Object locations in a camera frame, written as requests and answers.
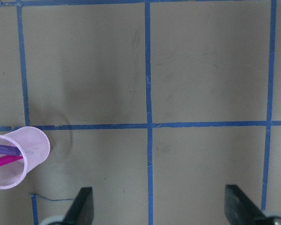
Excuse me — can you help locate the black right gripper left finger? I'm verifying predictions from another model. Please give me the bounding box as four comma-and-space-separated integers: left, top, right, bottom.
62, 187, 94, 225

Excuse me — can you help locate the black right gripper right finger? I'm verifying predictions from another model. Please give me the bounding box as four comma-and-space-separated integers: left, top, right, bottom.
224, 185, 266, 225

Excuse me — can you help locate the pink highlighter pen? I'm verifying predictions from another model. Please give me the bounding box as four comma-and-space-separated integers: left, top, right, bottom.
0, 155, 23, 167

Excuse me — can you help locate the purple highlighter pen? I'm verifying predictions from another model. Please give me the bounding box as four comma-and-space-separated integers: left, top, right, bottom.
0, 145, 21, 156

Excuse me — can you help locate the pink mesh cup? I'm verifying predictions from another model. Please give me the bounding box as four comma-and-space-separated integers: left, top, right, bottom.
0, 127, 50, 189

